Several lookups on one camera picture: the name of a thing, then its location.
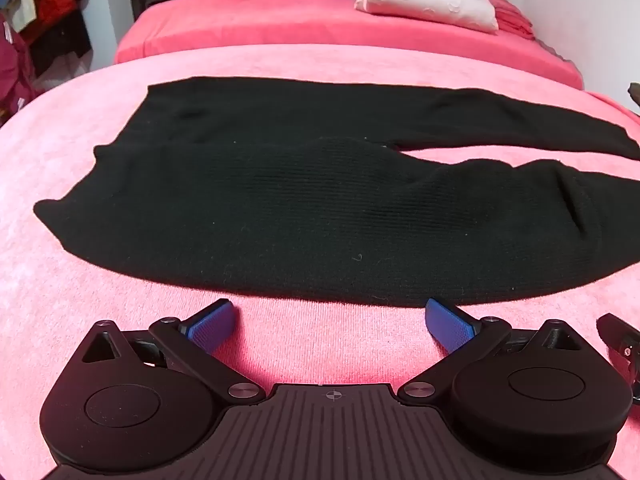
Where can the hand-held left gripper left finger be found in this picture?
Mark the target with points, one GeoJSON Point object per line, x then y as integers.
{"type": "Point", "coordinates": [212, 327]}

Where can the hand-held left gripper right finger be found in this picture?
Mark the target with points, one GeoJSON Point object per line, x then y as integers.
{"type": "Point", "coordinates": [450, 327]}

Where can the folded pink blanket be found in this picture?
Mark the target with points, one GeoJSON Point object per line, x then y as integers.
{"type": "Point", "coordinates": [512, 17]}

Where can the maroon garment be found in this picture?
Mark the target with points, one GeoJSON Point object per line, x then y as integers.
{"type": "Point", "coordinates": [15, 75]}

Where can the dark hanging clothes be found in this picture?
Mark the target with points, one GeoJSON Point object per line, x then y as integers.
{"type": "Point", "coordinates": [65, 40]}

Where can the pink covered bed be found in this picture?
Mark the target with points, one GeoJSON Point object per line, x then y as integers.
{"type": "Point", "coordinates": [280, 25]}

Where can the black knit pants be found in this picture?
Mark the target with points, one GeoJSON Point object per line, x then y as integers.
{"type": "Point", "coordinates": [300, 210]}

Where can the pink fleece bed blanket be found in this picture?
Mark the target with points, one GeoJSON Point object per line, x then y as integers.
{"type": "Point", "coordinates": [320, 345]}

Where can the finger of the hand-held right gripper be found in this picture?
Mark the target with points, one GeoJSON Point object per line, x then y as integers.
{"type": "Point", "coordinates": [617, 332]}

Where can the brown pillow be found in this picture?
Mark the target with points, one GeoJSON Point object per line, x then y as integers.
{"type": "Point", "coordinates": [635, 94]}

